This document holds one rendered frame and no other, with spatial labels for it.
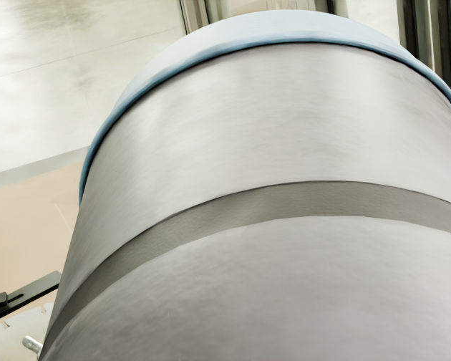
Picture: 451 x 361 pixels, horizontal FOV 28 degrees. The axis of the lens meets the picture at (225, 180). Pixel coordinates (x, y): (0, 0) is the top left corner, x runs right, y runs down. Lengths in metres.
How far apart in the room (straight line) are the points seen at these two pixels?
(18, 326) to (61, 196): 0.71
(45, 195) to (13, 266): 0.23
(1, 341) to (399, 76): 0.75
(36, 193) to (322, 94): 1.50
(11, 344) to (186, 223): 0.78
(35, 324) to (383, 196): 0.81
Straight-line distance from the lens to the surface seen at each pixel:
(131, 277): 0.15
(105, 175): 0.21
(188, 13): 1.81
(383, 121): 0.19
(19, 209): 1.64
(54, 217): 1.58
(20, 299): 1.06
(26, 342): 0.84
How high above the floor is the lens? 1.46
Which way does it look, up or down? 27 degrees down
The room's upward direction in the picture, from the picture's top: 11 degrees counter-clockwise
